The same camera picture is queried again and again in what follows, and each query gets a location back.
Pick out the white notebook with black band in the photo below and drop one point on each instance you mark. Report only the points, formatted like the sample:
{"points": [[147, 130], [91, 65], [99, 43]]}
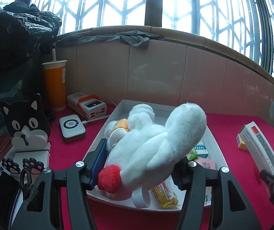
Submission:
{"points": [[38, 155]]}

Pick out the window with metal grille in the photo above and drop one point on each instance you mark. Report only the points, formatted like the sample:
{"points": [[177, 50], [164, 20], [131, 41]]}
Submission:
{"points": [[103, 4]]}

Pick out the blue-banded white medicine box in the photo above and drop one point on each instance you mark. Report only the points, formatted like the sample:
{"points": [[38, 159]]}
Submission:
{"points": [[202, 150]]}

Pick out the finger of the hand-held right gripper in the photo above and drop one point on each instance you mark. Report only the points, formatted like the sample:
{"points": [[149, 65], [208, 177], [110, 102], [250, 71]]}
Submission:
{"points": [[266, 175]]}

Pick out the small yellow box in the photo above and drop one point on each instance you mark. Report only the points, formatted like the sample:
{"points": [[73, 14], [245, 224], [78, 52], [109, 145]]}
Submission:
{"points": [[242, 145]]}

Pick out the red felt mat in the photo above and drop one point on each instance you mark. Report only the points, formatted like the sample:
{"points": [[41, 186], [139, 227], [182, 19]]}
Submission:
{"points": [[223, 129]]}

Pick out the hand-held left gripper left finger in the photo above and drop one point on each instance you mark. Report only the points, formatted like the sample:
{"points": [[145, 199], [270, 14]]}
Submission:
{"points": [[98, 165]]}

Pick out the black cat figure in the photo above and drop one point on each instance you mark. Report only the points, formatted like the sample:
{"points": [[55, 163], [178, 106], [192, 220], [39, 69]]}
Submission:
{"points": [[26, 122]]}

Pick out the yellow and red snack bar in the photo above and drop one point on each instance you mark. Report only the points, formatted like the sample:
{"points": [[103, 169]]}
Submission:
{"points": [[167, 195]]}

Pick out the orange cup with straw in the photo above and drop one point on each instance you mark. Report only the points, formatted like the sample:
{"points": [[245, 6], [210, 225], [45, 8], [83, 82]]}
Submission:
{"points": [[54, 86]]}

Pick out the black plastic bag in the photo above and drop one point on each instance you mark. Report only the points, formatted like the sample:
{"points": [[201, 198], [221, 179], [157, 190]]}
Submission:
{"points": [[12, 33]]}

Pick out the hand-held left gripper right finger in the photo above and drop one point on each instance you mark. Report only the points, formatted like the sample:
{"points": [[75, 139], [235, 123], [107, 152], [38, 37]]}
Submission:
{"points": [[178, 181]]}

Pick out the white and orange power bank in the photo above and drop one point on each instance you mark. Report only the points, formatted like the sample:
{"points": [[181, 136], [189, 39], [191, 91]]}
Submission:
{"points": [[89, 105]]}

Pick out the black flat device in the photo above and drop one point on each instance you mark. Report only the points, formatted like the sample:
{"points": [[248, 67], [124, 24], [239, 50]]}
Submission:
{"points": [[2, 191]]}

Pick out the long white box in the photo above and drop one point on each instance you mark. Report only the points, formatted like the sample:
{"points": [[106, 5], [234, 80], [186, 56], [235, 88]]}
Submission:
{"points": [[261, 153]]}

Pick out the pink tissue pack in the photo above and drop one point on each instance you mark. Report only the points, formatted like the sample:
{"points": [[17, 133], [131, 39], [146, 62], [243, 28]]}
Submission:
{"points": [[206, 164]]}

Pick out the white cardboard tray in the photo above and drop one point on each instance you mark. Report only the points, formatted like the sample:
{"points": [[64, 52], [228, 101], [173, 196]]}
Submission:
{"points": [[163, 110]]}

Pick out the dark red box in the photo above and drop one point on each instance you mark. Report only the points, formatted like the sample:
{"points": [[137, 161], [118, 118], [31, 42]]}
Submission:
{"points": [[0, 146]]}

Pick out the grey cloth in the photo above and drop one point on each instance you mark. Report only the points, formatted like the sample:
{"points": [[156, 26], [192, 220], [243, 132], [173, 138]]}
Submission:
{"points": [[132, 38]]}

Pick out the blue and white carton box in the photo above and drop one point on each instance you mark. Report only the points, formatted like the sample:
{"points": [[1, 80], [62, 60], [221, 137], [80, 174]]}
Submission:
{"points": [[207, 196]]}

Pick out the white plush chicken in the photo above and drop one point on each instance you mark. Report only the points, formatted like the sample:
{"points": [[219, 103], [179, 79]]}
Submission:
{"points": [[156, 148]]}

